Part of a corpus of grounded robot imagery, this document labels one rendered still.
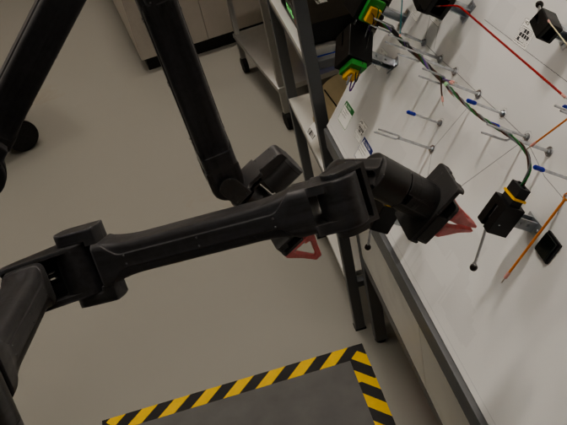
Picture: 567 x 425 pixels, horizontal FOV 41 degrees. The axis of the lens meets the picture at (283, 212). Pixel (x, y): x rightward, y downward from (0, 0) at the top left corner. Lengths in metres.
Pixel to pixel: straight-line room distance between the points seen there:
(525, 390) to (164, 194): 2.58
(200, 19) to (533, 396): 3.81
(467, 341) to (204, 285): 1.77
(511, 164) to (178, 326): 1.76
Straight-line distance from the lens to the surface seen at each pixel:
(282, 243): 1.32
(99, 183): 3.86
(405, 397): 2.48
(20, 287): 1.00
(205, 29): 4.78
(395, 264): 1.62
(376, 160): 0.99
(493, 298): 1.36
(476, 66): 1.59
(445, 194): 1.04
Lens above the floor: 1.95
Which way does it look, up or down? 37 degrees down
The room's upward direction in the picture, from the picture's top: 14 degrees counter-clockwise
